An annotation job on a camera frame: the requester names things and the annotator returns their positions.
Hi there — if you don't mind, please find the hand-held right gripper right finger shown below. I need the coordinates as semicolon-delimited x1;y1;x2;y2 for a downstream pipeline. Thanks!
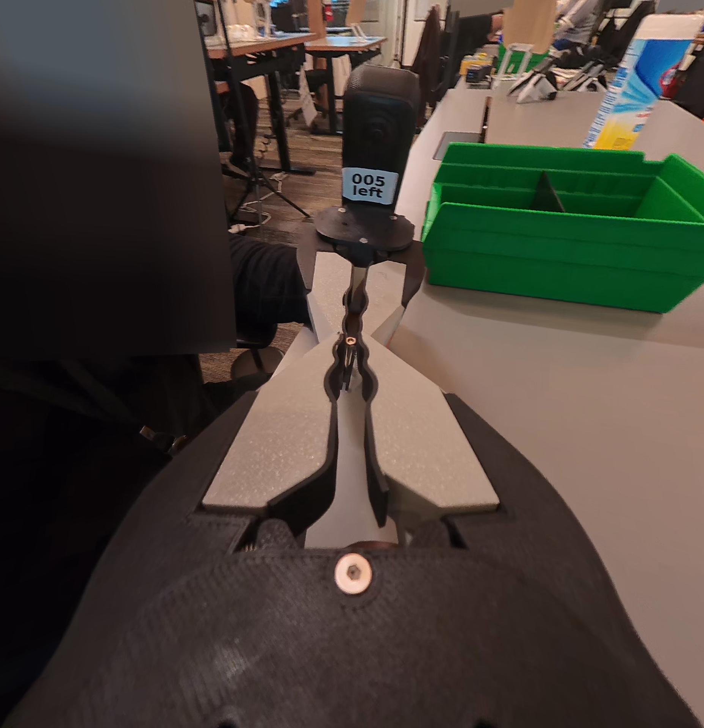
352;336;499;549

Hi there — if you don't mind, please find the brown jacket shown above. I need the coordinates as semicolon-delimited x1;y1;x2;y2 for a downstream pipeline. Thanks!
411;8;444;132

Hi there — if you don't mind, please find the yellow black box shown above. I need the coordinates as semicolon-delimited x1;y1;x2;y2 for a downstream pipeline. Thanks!
462;54;496;86

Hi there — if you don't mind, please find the person's left forearm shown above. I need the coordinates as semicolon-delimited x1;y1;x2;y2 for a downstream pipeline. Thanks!
224;232;312;349

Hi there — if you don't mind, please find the black desk hatch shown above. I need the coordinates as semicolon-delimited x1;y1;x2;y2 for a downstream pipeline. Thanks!
434;132;482;161

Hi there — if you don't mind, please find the grey desk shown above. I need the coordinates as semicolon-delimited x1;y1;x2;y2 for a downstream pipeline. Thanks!
261;85;704;728

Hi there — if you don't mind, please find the tan board stand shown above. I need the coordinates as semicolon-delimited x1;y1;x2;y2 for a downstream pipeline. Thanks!
501;0;559;49

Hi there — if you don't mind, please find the metal screw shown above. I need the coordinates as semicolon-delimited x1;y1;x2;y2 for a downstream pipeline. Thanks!
339;334;361;393

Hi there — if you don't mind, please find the wipes canister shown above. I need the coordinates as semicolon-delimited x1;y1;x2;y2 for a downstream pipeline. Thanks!
582;14;704;151

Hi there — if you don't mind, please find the white black wedge stand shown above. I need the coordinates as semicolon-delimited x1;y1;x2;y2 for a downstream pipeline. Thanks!
507;57;559;105

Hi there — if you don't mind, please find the black badge reel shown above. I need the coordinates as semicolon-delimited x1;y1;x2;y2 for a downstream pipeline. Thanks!
139;425;188;456

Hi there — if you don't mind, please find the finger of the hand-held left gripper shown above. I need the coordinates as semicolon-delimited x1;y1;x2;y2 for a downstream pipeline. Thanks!
305;252;354;347
357;257;408;349

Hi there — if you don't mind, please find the black bin divider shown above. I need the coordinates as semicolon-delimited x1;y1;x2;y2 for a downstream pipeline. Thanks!
528;172;564;212

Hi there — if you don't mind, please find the wooden background desk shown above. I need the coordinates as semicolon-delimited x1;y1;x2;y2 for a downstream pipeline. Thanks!
207;31;388;174

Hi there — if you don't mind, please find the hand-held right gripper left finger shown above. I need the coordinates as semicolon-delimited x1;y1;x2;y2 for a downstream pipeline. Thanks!
203;336;344;538

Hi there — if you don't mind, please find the person's black clothed torso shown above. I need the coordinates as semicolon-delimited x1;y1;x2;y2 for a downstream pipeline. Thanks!
0;347;262;728

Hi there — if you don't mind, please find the green plastic bin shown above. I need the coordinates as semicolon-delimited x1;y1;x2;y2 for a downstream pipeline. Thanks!
421;142;704;315

